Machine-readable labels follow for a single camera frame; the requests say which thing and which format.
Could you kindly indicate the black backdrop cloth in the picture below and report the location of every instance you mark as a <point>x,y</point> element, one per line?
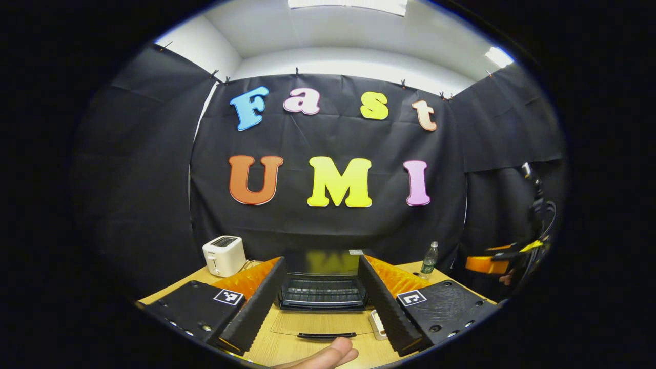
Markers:
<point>333,138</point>

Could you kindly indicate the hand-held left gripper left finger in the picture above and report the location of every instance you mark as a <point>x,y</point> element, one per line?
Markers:
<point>256,312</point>

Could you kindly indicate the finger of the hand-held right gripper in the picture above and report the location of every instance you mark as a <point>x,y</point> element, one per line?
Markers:
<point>487,265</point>

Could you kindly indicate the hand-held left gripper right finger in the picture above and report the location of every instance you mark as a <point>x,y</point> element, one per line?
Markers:
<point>389,312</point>

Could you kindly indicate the black electric oven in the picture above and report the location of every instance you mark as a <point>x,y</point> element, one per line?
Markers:
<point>323,294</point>

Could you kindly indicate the ceiling light panel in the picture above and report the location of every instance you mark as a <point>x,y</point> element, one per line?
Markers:
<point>499,56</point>

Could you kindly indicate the clear plastic water bottle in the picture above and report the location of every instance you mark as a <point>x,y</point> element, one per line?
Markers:
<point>429,260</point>

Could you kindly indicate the white rectangular tray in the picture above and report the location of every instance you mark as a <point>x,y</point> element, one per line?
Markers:
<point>378,325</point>

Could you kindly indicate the white toaster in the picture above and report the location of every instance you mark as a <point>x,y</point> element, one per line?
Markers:
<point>224,255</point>

